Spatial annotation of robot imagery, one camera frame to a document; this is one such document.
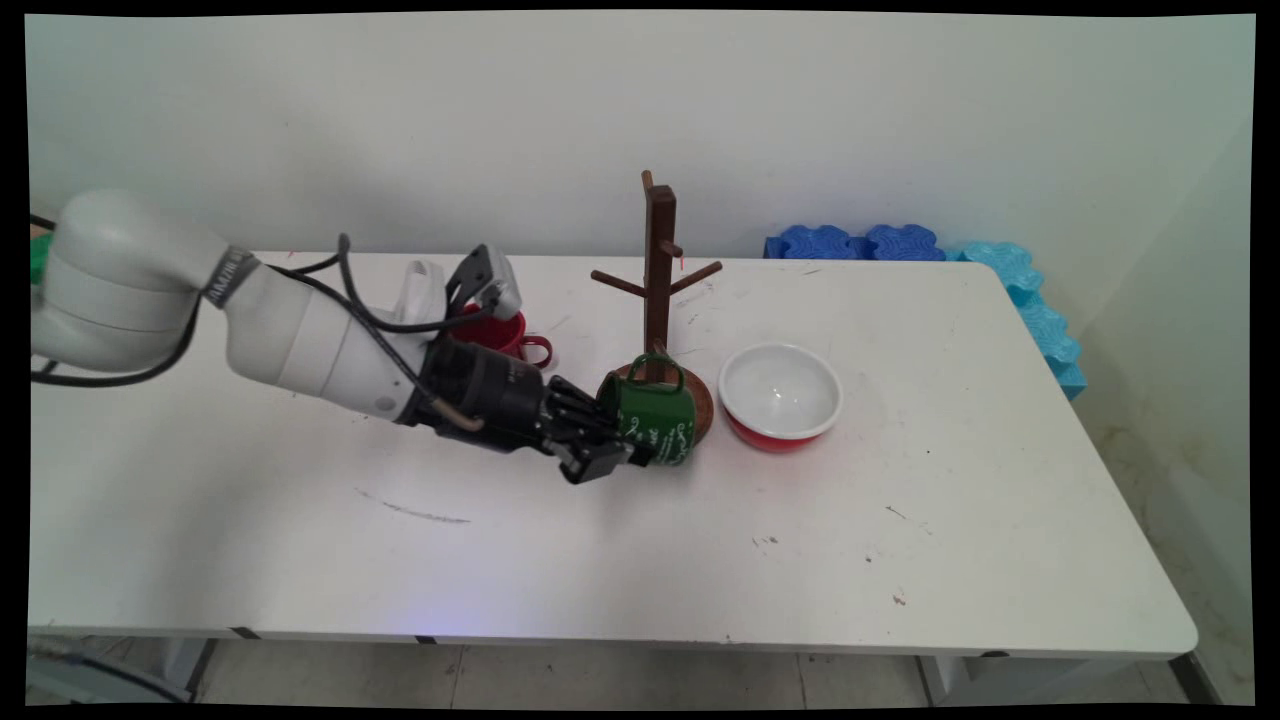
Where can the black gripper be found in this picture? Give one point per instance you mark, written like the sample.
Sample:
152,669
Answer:
490,395

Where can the green enamel mug white print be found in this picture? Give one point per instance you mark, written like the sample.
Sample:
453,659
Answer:
655,415

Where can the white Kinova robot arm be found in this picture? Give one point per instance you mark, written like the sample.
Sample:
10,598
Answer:
130,280

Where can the red enamel mug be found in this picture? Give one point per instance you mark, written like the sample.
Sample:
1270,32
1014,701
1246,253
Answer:
500,335

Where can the dark wooden mug tree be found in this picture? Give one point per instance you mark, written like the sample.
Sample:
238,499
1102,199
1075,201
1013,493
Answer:
659,262

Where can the red bowl white inside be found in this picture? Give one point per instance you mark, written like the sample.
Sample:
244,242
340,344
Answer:
780,395

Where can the dark blue foam mat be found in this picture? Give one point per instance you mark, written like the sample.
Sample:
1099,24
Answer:
850,244

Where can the light blue foam mat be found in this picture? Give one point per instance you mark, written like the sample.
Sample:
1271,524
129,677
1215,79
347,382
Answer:
1040,325

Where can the green foam mat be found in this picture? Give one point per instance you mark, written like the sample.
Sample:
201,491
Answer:
38,260

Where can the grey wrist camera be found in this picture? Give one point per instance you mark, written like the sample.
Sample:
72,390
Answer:
492,275

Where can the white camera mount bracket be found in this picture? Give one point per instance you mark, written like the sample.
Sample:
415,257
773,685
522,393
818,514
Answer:
422,290

